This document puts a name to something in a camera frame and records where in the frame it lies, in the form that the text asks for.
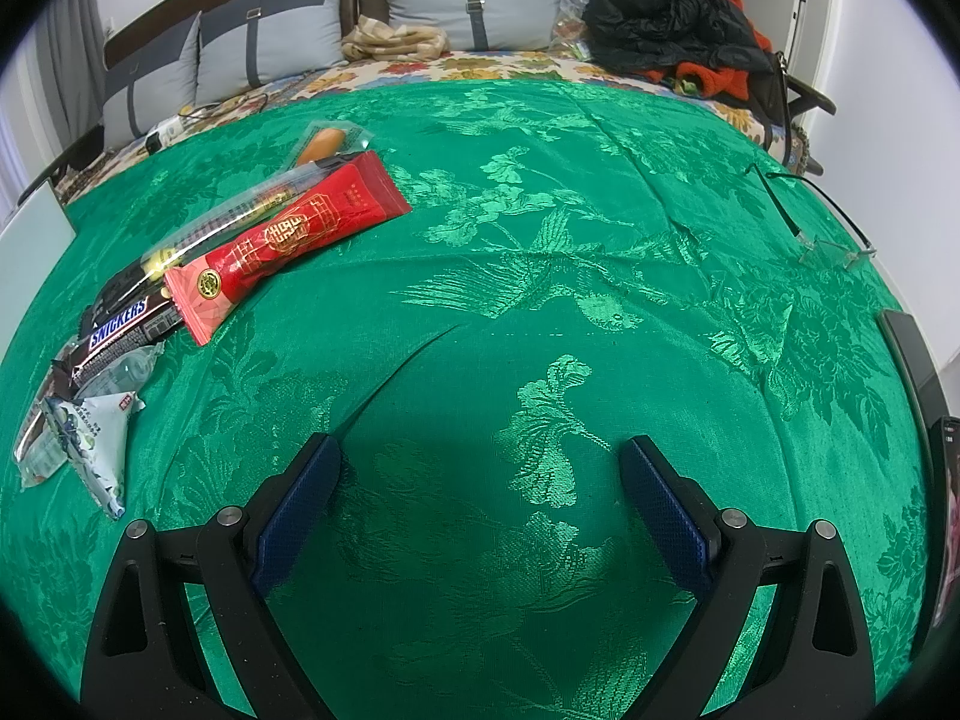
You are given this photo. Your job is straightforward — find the black handbag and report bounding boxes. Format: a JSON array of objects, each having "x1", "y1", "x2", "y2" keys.
[{"x1": 739, "y1": 52, "x2": 796, "y2": 151}]

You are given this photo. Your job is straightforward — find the sausage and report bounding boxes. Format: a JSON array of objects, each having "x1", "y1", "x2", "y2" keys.
[{"x1": 289, "y1": 122, "x2": 374, "y2": 173}]

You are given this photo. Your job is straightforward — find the beige folded cloth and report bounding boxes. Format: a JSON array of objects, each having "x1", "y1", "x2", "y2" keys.
[{"x1": 343, "y1": 15, "x2": 447, "y2": 61}]

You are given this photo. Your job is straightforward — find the grey pillows row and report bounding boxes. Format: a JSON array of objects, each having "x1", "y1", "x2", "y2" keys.
[{"x1": 101, "y1": 0, "x2": 706, "y2": 68}]

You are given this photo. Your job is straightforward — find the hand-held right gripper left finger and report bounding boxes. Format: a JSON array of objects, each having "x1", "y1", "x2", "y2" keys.
[{"x1": 81, "y1": 433, "x2": 344, "y2": 720}]

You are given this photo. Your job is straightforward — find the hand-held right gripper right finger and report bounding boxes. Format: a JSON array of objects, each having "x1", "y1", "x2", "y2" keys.
[{"x1": 619, "y1": 435, "x2": 877, "y2": 720}]

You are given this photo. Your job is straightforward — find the clear plastic bag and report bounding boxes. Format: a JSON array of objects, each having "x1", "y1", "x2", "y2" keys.
[{"x1": 551, "y1": 0, "x2": 601, "y2": 61}]

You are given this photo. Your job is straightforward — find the small grey pillow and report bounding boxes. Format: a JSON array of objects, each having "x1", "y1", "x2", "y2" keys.
[{"x1": 101, "y1": 11, "x2": 203, "y2": 147}]

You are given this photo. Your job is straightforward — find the long black striped snack packet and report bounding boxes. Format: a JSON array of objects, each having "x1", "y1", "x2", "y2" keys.
[{"x1": 97, "y1": 156, "x2": 347, "y2": 316}]

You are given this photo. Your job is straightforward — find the white charger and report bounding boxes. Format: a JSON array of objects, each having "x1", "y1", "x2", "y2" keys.
[{"x1": 142, "y1": 116, "x2": 188, "y2": 156}]

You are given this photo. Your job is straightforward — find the dark chair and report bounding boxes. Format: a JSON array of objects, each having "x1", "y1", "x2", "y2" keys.
[{"x1": 784, "y1": 79, "x2": 837, "y2": 121}]

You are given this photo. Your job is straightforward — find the white blue-printed snack packet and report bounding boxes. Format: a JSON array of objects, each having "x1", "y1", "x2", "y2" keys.
[{"x1": 41, "y1": 390, "x2": 147, "y2": 522}]

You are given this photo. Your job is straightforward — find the brown chocolate bar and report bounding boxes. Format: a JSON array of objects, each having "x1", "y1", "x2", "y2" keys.
[{"x1": 51, "y1": 281, "x2": 185, "y2": 391}]

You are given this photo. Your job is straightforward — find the clear plastic snack packet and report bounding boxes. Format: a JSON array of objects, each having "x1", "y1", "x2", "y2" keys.
[{"x1": 13, "y1": 341, "x2": 166, "y2": 492}]

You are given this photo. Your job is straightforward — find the black flat device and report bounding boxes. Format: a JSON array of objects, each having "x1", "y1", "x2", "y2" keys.
[{"x1": 876, "y1": 309, "x2": 950, "y2": 436}]

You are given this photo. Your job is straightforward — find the black jacket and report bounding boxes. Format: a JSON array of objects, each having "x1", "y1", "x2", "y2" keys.
[{"x1": 583, "y1": 0, "x2": 773, "y2": 83}]

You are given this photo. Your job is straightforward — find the green floral brocade blanket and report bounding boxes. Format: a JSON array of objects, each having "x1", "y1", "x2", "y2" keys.
[{"x1": 0, "y1": 79, "x2": 947, "y2": 720}]

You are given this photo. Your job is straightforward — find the grey curtain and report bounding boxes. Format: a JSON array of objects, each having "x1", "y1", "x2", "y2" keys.
[{"x1": 19, "y1": 0, "x2": 106, "y2": 170}]

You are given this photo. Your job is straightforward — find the thin-framed eyeglasses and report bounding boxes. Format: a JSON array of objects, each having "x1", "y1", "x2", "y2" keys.
[{"x1": 750, "y1": 165, "x2": 878, "y2": 269}]

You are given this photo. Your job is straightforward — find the white board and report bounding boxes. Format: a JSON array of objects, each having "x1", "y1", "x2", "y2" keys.
[{"x1": 0, "y1": 184, "x2": 76, "y2": 361}]

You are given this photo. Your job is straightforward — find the red snack packet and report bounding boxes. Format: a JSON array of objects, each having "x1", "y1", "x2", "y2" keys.
[{"x1": 163, "y1": 150, "x2": 413, "y2": 347}]

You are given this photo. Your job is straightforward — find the smartphone with lit screen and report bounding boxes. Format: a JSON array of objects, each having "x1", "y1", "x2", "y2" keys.
[{"x1": 926, "y1": 414, "x2": 960, "y2": 627}]

